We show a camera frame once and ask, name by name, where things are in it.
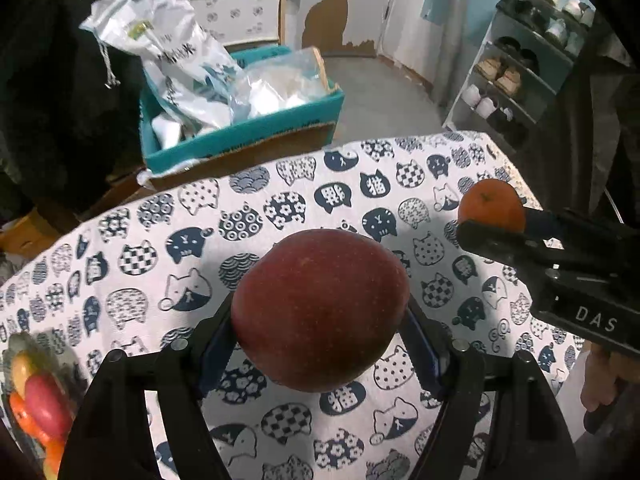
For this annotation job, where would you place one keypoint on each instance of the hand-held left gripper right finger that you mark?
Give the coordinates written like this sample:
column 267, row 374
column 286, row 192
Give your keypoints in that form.
column 425, row 350

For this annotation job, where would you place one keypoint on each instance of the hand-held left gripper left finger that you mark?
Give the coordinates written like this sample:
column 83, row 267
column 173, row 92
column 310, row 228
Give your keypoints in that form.
column 212, row 360

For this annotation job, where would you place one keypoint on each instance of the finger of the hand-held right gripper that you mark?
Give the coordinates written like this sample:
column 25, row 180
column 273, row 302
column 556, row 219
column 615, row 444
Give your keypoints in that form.
column 500, row 245
column 575, row 227

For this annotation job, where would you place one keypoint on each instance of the small orange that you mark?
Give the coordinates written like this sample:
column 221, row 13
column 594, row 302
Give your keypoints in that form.
column 490, row 205

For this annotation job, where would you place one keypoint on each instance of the red apple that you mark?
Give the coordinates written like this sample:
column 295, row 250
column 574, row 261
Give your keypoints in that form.
column 47, row 405
column 320, row 305

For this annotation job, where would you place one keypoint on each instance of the yellow pear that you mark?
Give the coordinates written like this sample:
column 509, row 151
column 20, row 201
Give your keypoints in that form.
column 22, row 372

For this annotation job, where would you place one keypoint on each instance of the clear glass bowl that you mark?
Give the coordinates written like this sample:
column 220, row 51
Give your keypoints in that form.
column 15, row 345

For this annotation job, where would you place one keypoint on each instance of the large orange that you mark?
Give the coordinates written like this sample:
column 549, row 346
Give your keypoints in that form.
column 21, row 414

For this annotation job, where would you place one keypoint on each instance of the person's right hand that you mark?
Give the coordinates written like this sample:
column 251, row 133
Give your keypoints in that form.
column 602, row 380

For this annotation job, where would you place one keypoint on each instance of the dark cloth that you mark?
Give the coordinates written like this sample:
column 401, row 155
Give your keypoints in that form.
column 600, row 135

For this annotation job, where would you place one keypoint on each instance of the group of shoes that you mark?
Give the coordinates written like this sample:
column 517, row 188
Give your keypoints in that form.
column 505, row 77

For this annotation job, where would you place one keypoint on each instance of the grey shoe rack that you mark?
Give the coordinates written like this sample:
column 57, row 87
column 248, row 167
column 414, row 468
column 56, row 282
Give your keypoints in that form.
column 550, row 55

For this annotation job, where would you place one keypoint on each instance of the cat print tablecloth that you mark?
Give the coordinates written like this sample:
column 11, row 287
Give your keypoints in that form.
column 300, row 200

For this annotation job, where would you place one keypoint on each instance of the teal cardboard box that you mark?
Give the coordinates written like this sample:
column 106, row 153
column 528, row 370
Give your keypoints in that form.
column 260, row 132

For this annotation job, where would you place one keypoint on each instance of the clear plastic bag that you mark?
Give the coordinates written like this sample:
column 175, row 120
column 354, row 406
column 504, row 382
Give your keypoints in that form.
column 280, row 85

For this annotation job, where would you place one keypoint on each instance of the black jacket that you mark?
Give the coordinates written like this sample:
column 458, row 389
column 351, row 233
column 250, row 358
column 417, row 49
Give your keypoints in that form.
column 50, row 85

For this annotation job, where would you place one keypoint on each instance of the white printed plastic bag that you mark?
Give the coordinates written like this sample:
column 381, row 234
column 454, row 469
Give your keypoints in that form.
column 170, row 35

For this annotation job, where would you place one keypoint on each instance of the wooden frame shelf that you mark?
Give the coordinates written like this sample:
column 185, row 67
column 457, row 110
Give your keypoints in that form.
column 235, row 10

